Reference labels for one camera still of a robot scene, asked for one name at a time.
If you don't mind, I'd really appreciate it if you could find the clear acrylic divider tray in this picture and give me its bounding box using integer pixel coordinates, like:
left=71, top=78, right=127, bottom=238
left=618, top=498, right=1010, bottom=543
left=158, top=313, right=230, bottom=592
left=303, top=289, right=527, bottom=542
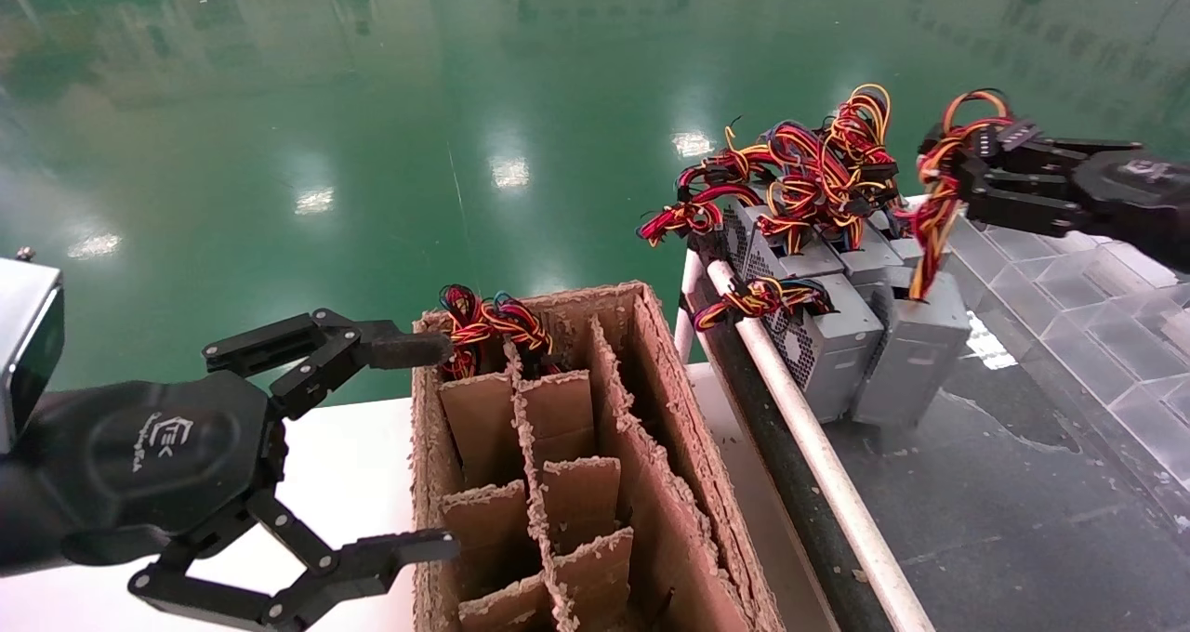
left=944, top=214, right=1190, bottom=521

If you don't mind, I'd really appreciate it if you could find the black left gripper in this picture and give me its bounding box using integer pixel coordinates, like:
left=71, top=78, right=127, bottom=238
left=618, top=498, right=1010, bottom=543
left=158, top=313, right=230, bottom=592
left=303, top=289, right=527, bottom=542
left=23, top=309, right=461, bottom=632

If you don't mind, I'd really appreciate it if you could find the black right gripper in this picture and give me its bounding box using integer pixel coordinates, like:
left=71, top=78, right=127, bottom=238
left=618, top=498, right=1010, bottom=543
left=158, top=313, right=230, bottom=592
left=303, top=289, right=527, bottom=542
left=958, top=119, right=1190, bottom=275

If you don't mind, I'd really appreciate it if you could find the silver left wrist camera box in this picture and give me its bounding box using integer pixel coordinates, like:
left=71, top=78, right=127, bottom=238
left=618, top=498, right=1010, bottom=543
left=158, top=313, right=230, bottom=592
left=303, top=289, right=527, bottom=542
left=0, top=249, right=66, bottom=454

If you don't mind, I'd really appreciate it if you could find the long white pipe rail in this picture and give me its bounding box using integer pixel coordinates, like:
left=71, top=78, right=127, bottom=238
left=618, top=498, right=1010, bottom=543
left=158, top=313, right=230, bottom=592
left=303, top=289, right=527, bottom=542
left=707, top=260, right=935, bottom=632

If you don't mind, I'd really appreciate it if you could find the short white pipe post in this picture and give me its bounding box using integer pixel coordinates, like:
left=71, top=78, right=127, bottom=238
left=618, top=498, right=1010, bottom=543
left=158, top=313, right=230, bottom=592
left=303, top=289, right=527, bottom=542
left=674, top=249, right=706, bottom=365

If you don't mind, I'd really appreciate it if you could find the brown cardboard divider box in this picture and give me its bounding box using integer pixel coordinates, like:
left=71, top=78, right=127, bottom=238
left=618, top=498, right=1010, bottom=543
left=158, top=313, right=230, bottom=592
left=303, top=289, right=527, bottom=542
left=409, top=281, right=787, bottom=632

